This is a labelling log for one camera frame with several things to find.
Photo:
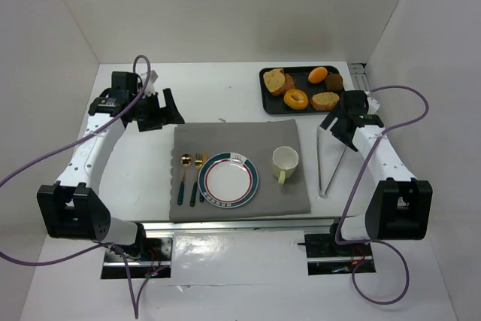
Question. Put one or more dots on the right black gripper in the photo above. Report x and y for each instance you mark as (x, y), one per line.
(337, 125)

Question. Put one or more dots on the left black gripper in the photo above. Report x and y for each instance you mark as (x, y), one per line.
(151, 111)

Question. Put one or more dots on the orange round bun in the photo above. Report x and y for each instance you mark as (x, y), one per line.
(318, 75)

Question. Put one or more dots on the reddish toast slice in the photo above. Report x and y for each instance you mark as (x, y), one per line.
(289, 83)

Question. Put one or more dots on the metal tongs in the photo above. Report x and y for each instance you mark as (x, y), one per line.
(330, 152)

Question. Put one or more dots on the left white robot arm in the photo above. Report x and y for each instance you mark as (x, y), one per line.
(71, 207)

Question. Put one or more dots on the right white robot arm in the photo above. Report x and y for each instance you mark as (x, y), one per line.
(400, 206)

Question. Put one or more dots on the small bread slice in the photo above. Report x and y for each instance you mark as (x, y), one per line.
(324, 101)

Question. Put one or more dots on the dark brown bread piece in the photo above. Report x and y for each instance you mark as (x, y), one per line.
(334, 83)

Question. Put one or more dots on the large bread slice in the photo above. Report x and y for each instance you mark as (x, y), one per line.
(275, 81)

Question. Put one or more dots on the black tray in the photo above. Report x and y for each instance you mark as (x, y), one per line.
(276, 106)

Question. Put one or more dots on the pale green mug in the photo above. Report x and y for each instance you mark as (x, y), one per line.
(284, 162)

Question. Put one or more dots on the gray placemat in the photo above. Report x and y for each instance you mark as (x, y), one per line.
(256, 141)

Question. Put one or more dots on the white plate green rim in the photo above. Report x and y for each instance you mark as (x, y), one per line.
(228, 180)

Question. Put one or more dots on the aluminium rail right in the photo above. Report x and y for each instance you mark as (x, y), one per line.
(359, 77)

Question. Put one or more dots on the aluminium rail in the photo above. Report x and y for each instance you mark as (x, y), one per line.
(359, 77)
(315, 224)

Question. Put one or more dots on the gold spoon green handle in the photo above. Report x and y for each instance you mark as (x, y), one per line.
(186, 161)

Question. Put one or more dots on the gold fork green handle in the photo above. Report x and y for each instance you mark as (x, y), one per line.
(198, 165)

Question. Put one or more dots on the gold knife green handle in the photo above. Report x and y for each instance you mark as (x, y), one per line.
(204, 159)

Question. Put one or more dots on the aluminium rail front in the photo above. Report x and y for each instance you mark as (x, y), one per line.
(315, 224)

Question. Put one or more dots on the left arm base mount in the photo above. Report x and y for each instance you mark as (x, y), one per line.
(154, 261)

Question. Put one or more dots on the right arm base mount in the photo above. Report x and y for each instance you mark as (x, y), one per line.
(325, 257)

